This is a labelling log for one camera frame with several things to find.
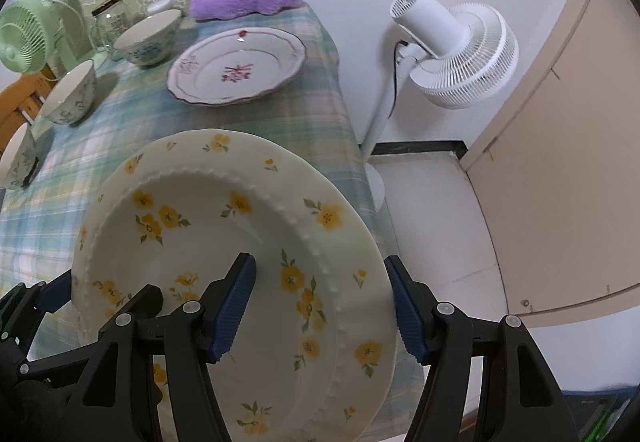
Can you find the wooden furniture frame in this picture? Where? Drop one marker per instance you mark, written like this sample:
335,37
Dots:
15,96

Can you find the green desk fan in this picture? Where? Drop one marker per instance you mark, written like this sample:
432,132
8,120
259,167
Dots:
25,36

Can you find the dark green object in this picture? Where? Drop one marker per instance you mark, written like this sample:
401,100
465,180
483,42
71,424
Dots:
607,417

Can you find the plaid tablecloth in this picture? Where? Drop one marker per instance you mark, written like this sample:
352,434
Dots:
300,121

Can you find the blue floral bowl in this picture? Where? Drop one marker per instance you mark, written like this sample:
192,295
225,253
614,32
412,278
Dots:
150,49

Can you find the cotton swab container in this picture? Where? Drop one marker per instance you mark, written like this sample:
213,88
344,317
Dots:
159,5

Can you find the green floral bowl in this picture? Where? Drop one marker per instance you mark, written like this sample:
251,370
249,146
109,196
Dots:
20,166
75,101

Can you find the pink floral white plate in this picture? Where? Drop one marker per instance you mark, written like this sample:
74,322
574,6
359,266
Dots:
260,56

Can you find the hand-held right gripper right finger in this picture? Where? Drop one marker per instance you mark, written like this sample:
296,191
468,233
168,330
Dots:
407,314

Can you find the yellow floral white plate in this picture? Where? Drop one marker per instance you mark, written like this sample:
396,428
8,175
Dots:
200,222

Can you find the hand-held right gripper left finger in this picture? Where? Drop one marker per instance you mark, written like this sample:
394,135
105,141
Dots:
234,309

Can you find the glass jar with lid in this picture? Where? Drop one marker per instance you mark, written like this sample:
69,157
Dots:
107,29

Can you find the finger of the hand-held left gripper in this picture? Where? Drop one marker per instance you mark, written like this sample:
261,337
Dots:
55,293

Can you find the white standing fan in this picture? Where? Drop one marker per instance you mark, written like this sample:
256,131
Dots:
425,21

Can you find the beige door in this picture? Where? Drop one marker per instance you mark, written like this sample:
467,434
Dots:
560,171

